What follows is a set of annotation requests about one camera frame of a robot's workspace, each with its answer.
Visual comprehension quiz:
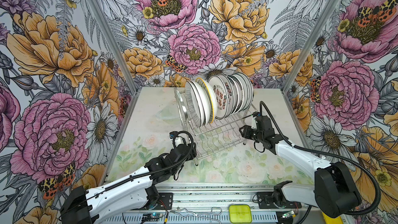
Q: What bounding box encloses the red floral pattern plate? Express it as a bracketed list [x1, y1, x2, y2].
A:
[209, 76, 229, 119]

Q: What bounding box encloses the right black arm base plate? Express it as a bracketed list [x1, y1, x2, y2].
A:
[253, 192, 302, 209]

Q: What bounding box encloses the yellow rimmed white plate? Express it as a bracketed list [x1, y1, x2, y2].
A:
[195, 77, 218, 123]

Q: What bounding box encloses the clear glass plate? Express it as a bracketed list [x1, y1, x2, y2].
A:
[155, 104, 180, 120]

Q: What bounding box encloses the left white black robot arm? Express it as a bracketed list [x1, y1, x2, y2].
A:
[59, 131, 197, 224]

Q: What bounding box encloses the right black corrugated cable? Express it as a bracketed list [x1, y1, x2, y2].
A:
[259, 101, 382, 216]

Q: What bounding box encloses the plain white plate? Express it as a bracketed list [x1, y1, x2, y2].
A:
[193, 82, 211, 125]

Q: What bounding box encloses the red dotted rim plate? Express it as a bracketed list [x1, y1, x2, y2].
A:
[219, 75, 236, 117]

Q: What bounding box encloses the bent metal wire hook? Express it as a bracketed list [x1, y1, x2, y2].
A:
[170, 207, 223, 224]

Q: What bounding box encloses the chrome wire dish rack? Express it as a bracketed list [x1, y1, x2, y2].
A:
[174, 88, 257, 160]

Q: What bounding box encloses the yellow box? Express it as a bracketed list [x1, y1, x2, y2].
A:
[322, 213, 335, 224]

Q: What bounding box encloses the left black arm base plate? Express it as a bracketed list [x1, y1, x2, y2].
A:
[145, 192, 174, 210]

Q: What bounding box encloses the small green circuit board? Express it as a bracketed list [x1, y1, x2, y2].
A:
[141, 213, 163, 223]

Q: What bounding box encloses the black striped rim plate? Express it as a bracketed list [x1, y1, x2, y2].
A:
[185, 82, 202, 127]

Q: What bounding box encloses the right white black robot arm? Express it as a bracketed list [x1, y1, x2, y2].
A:
[239, 116, 362, 218]

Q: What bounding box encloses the white plate row middle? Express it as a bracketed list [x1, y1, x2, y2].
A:
[229, 75, 244, 113]

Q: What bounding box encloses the green square lid box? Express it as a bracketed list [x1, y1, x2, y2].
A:
[229, 204, 252, 224]

